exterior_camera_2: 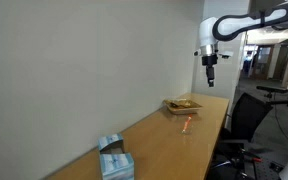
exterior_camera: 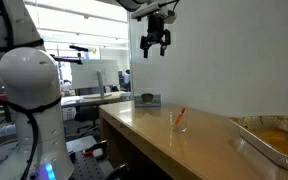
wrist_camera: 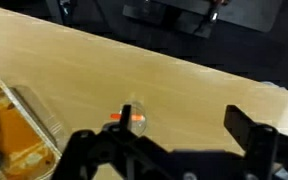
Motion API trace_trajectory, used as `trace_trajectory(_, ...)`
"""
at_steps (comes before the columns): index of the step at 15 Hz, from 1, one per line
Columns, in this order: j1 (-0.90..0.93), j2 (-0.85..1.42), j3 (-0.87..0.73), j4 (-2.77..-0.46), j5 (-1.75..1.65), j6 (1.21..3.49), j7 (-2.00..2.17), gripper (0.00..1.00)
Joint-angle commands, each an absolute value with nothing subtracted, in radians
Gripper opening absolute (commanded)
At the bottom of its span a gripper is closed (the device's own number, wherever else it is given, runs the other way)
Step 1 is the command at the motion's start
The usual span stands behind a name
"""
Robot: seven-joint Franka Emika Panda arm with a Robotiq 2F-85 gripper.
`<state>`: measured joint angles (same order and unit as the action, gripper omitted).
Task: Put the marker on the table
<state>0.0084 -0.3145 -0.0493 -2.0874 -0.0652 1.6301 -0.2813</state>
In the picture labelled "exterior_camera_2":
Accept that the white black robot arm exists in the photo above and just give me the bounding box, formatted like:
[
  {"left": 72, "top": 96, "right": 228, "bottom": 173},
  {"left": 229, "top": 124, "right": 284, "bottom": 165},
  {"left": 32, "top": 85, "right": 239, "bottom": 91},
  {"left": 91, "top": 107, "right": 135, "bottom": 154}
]
[{"left": 194, "top": 0, "right": 288, "bottom": 87}]

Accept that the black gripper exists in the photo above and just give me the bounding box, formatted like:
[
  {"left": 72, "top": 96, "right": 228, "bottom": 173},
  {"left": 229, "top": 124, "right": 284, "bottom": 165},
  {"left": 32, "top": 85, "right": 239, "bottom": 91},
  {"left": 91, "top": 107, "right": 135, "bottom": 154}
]
[{"left": 202, "top": 55, "right": 218, "bottom": 87}]

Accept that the black office chair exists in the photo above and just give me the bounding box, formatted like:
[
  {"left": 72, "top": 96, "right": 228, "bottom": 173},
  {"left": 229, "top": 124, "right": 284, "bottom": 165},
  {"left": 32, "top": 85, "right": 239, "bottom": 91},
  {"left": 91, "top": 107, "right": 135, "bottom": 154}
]
[{"left": 206, "top": 93, "right": 272, "bottom": 180}]

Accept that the blue white open box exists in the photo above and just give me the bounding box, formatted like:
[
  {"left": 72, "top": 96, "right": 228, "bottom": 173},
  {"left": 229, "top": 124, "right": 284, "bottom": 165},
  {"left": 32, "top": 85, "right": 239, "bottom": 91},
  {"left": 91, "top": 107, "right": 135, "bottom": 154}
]
[{"left": 98, "top": 133, "right": 125, "bottom": 154}]

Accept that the orange marker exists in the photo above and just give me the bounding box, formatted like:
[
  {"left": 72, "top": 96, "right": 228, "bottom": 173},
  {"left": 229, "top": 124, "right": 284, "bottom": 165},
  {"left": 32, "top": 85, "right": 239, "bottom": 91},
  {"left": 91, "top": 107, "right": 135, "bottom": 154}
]
[{"left": 182, "top": 116, "right": 192, "bottom": 133}]

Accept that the blue white tissue box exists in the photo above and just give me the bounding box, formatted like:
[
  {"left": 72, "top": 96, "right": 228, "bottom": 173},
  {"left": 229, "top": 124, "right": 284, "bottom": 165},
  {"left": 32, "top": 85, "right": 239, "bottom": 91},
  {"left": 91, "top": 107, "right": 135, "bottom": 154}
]
[{"left": 100, "top": 153, "right": 135, "bottom": 180}]

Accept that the tan tray with items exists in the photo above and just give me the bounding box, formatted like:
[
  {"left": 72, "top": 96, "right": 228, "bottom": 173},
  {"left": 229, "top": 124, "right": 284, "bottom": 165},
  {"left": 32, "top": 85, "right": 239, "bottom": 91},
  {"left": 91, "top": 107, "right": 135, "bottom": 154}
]
[{"left": 164, "top": 99, "right": 202, "bottom": 115}]

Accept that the black tripod stand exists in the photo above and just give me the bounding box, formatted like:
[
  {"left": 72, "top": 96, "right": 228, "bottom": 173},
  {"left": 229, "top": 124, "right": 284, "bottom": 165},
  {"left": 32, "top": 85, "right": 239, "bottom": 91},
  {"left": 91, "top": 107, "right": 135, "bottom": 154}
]
[{"left": 255, "top": 85, "right": 288, "bottom": 111}]

